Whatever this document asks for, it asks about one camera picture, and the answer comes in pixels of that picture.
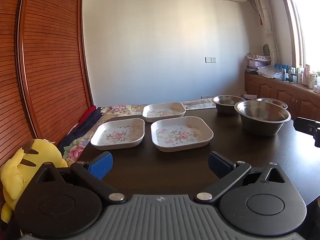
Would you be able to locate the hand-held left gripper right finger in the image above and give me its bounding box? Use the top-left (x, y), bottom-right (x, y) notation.
top-left (195, 151), bottom-right (288, 204)

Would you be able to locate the wooden cabinet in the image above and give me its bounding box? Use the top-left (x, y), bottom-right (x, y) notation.
top-left (244, 72), bottom-right (320, 122)

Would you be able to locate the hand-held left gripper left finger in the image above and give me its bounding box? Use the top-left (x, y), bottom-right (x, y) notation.
top-left (32, 151), bottom-right (127, 204)

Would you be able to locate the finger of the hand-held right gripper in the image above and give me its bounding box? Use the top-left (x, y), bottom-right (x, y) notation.
top-left (293, 117), bottom-right (320, 133)

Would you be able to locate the yellow plush toy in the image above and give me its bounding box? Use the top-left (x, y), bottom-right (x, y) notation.
top-left (0, 138), bottom-right (68, 224)

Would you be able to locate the row of toiletry bottles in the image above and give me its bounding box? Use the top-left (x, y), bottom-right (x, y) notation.
top-left (274, 64), bottom-right (320, 88)

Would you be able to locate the white floral square plate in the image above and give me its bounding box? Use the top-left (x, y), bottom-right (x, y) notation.
top-left (90, 118), bottom-right (145, 151)
top-left (142, 102), bottom-right (186, 123)
top-left (150, 116), bottom-right (214, 153)

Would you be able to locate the dark blue cloth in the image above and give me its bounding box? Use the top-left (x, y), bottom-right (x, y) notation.
top-left (58, 107), bottom-right (103, 153)

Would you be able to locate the wooden louvred wardrobe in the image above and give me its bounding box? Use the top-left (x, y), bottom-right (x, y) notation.
top-left (0, 0), bottom-right (97, 170)

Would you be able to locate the wooden framed window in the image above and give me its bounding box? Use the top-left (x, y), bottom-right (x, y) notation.
top-left (277, 0), bottom-right (320, 74)

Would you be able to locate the lilac box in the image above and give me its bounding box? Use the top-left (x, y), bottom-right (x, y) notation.
top-left (248, 59), bottom-right (271, 68)

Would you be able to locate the patterned beige curtain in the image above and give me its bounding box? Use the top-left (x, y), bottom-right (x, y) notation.
top-left (246, 0), bottom-right (280, 66)

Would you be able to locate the floral bed sheet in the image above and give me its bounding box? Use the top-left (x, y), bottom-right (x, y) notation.
top-left (62, 97), bottom-right (216, 166)

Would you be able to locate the folded floral cloth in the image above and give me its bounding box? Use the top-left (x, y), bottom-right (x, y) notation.
top-left (246, 52), bottom-right (272, 61)

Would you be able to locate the red cloth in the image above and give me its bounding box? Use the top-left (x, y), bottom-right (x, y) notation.
top-left (78, 105), bottom-right (97, 126)

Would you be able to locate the clear plastic bag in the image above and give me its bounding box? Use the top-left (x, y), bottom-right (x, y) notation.
top-left (257, 65), bottom-right (284, 79)

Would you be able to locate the large stainless steel bowl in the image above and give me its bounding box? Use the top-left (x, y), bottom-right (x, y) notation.
top-left (234, 100), bottom-right (292, 137)

